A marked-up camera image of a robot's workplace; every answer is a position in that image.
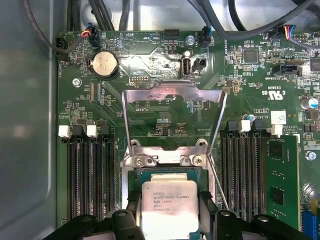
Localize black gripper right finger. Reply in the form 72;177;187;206
199;191;312;240

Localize black and grey PC case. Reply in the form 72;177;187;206
0;0;320;240

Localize blue expansion slot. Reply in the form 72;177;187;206
301;208;315;232

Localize black plug with blue wire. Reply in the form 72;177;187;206
201;24;214;48

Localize silver coin battery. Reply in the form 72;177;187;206
87;50;120;79

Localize metal socket cover frame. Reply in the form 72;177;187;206
121;79;229;162

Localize thick black cable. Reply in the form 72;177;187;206
217;0;320;36

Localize green RAM stick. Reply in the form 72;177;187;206
265;134;301;232

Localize thin wire locking lever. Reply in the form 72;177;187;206
207;152;230;211

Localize black plug with coloured wires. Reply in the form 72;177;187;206
271;24;301;42
82;23;101;49

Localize silver-topped CPU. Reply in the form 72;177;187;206
138;172;201;240

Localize thick grey cable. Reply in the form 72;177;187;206
199;0;226;33

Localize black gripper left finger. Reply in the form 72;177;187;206
56;193;146;240

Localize white sticker label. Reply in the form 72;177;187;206
270;111;287;125

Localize RAM slot with white clips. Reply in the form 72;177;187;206
58;124;79;221
232;119;251;216
254;123;285;216
86;124;102;219

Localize metal USB port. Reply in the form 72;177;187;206
179;56;194;77

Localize green motherboard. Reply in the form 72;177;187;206
56;29;320;233

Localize black pin header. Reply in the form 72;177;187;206
163;28;181;41

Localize dark cable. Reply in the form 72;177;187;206
23;0;83;55

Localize black fan header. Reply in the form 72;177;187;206
193;57;207;73

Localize square black chip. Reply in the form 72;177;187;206
243;48;258;63

